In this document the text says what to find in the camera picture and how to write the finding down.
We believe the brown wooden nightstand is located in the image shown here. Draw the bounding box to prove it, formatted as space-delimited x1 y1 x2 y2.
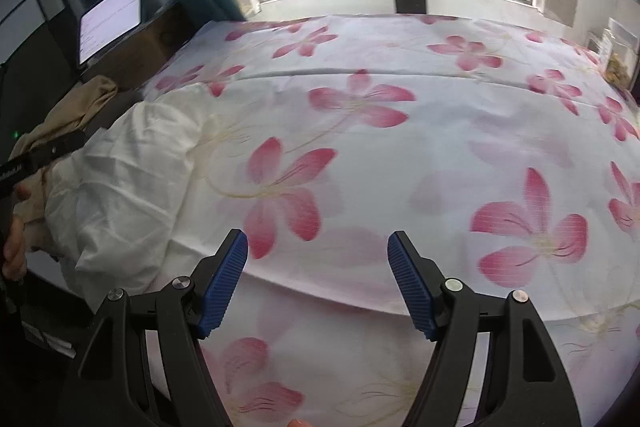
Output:
112 1 203 94

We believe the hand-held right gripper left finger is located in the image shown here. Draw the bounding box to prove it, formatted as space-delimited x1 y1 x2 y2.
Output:
57 229 249 427

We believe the pink floral bed sheet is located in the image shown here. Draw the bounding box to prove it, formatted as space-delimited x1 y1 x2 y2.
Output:
141 13 640 427

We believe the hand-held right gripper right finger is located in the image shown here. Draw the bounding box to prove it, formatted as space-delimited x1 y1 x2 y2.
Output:
387 231 583 427

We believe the person's left hand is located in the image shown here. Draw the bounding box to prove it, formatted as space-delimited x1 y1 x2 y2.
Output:
0 183 32 282

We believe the white hooded jacket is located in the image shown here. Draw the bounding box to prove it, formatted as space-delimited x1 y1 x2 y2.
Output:
44 96 213 310

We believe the clear plastic snack jar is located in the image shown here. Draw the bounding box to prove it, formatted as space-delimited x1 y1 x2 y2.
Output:
601 27 640 88

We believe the beige cloth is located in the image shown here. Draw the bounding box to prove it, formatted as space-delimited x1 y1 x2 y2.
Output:
9 75 119 228

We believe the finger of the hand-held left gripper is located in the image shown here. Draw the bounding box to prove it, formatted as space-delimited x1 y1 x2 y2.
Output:
29 131 87 172

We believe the laptop with white screen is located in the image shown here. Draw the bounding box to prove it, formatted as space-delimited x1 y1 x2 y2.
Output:
77 0 144 68

